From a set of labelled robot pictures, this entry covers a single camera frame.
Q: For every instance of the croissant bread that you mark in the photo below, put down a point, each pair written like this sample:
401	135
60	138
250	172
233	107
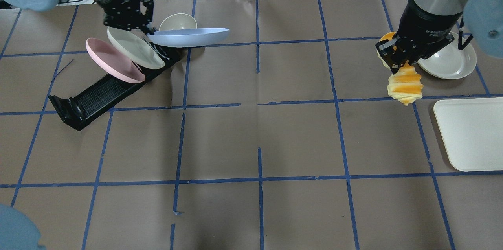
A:
405	86

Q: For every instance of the cream plate with lemon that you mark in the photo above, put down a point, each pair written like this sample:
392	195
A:
451	63

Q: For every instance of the blue plate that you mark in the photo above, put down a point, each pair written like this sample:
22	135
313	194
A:
187	38

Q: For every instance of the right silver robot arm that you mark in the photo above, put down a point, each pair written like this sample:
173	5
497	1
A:
483	19

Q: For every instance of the cream bowl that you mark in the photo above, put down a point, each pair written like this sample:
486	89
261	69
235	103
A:
178	21

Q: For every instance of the cream rectangular tray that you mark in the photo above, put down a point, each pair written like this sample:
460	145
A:
472	132

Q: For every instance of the cream plate in rack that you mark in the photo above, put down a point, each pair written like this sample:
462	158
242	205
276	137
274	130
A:
135	48

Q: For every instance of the pink plate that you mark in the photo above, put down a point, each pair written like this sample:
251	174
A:
113	61

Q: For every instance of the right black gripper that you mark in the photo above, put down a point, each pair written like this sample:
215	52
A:
425	21

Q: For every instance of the black dish rack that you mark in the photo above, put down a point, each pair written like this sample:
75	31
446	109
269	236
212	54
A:
79	111

